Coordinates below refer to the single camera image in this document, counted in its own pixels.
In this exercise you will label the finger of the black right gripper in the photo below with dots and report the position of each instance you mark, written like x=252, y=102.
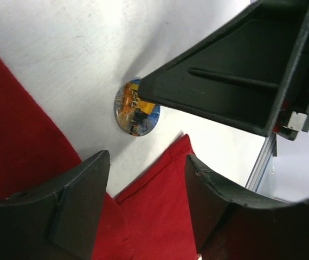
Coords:
x=237, y=76

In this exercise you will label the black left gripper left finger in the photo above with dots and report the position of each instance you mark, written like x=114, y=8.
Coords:
x=58, y=219

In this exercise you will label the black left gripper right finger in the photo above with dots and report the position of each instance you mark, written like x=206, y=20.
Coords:
x=232, y=222

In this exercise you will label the red t-shirt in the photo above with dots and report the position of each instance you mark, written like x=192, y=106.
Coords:
x=149, y=220

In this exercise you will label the round painted brooch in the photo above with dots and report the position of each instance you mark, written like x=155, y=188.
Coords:
x=133, y=115

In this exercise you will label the aluminium table edge rail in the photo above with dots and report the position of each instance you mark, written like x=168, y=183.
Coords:
x=261, y=179

